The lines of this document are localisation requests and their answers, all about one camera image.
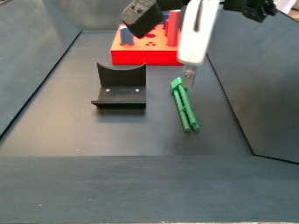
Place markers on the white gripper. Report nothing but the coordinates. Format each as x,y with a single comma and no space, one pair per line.
196,28

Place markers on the green three prong object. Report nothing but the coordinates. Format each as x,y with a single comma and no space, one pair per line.
184,106

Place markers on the red peg board block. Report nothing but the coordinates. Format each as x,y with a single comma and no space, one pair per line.
148,50

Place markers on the black curved fixture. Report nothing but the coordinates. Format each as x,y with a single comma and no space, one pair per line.
121,87

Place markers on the tall red hexagonal peg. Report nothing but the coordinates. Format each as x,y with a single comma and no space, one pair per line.
173,23

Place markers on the dark blue rounded peg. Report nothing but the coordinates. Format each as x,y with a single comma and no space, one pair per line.
165,15

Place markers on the light blue notched peg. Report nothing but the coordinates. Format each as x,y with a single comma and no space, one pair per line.
125,36

